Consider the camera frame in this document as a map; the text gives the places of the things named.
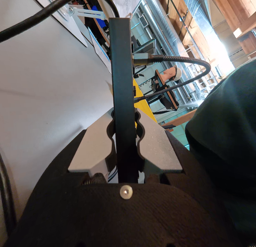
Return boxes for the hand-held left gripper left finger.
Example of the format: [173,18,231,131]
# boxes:
[68,109,117,176]

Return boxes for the mannequin head with helmet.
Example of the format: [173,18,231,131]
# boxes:
[163,65,182,83]

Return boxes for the bundle of metal pipes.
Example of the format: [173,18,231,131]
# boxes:
[178,67,222,109]

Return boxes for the instruction sheet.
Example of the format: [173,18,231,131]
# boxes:
[109,0,148,17]

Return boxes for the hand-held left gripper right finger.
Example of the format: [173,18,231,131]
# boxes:
[135,108,183,173]

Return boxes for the wooden beam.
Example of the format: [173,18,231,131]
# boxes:
[162,109,197,127]

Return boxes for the grey desk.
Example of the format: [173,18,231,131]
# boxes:
[0,0,118,247]

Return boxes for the yellow plastic bin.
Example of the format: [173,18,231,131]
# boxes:
[133,79,157,123]

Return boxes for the dark green jacket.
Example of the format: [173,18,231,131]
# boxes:
[185,59,256,247]

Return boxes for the long black multiport USB hub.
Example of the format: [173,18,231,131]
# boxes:
[0,0,140,236]

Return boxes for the braided cable with grey plug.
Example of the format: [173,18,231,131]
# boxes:
[132,53,212,104]

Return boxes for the printed paper sheet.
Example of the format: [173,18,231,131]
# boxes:
[88,27,112,73]

